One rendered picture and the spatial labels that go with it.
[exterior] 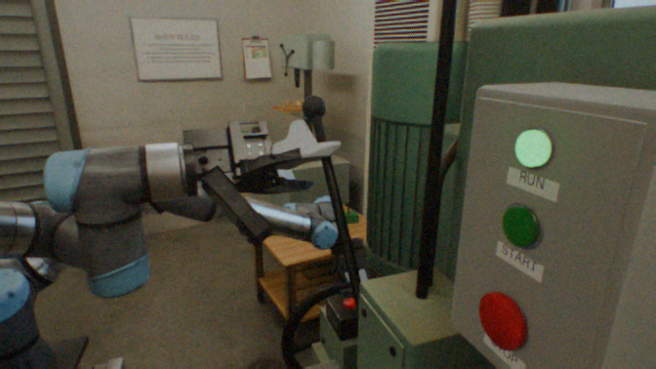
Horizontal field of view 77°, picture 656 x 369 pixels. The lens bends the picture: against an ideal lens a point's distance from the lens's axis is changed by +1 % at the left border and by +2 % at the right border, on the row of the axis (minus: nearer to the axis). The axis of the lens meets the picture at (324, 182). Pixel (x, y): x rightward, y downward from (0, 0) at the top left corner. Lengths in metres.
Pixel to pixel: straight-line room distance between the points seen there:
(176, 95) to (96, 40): 0.63
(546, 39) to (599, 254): 0.15
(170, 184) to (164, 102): 2.96
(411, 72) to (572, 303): 0.33
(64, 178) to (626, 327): 0.52
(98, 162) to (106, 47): 2.90
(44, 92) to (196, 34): 1.12
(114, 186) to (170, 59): 2.94
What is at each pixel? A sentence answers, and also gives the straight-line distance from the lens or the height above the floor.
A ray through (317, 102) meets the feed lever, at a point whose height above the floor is 1.43.
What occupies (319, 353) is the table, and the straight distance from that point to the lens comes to 0.96.
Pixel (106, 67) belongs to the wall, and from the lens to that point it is 3.44.
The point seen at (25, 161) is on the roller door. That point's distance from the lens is 3.53.
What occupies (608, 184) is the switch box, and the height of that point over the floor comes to 1.45.
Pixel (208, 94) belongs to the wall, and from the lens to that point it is 3.55.
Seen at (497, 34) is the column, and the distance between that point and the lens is 0.33.
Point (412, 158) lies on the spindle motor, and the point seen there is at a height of 1.37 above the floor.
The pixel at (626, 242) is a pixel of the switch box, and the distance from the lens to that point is 0.20.
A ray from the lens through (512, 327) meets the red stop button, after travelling 0.24.
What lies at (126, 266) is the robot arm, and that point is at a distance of 0.59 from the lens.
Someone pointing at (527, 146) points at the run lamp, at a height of 1.46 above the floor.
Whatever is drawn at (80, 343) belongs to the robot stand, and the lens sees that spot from 1.22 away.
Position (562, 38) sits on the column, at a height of 1.50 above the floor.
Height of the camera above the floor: 1.50
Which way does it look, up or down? 18 degrees down
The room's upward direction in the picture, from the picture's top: straight up
